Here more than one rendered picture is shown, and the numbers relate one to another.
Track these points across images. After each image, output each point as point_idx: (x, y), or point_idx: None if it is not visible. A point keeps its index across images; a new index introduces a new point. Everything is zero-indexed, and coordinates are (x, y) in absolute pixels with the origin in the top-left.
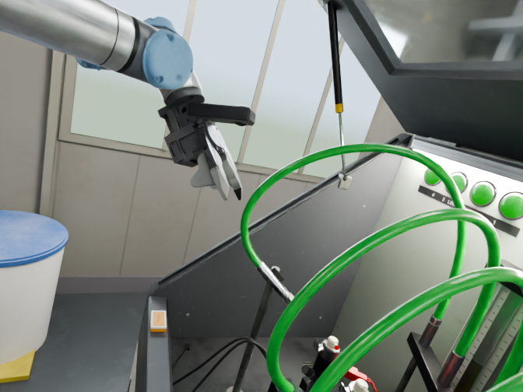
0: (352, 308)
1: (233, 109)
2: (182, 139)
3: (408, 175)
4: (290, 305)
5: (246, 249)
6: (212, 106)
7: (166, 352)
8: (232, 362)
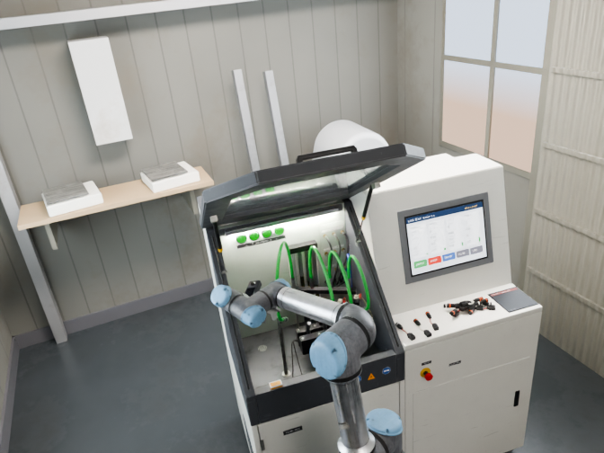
0: None
1: (258, 286)
2: None
3: (226, 245)
4: (333, 298)
5: (281, 319)
6: (254, 293)
7: (293, 377)
8: (266, 377)
